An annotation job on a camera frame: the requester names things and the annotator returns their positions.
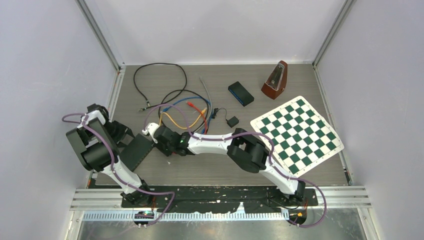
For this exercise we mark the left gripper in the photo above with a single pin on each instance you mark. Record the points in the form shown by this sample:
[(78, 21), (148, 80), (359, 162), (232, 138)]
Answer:
[(123, 131)]

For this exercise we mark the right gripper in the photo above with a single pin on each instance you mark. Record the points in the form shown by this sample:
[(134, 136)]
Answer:
[(157, 145)]

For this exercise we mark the dark grey network switch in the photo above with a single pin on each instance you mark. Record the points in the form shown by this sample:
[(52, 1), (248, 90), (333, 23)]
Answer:
[(133, 150)]

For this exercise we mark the black power adapter with cord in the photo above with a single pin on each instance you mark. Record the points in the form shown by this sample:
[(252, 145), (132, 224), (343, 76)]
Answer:
[(231, 122)]

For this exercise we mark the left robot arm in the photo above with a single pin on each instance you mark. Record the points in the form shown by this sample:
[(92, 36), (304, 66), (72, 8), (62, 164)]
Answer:
[(109, 147)]

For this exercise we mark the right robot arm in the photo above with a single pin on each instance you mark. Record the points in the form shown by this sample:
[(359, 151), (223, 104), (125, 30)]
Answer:
[(244, 148)]

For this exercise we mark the brown metronome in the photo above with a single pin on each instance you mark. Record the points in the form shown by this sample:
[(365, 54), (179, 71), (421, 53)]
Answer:
[(277, 81)]

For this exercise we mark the green white chessboard mat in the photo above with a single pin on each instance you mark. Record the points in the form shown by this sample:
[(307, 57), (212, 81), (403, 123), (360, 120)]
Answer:
[(302, 138)]

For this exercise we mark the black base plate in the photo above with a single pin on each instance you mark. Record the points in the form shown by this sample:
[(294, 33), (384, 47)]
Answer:
[(218, 199)]

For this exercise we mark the small black blue switch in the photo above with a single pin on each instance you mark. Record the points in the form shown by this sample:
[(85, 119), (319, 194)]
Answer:
[(240, 93)]

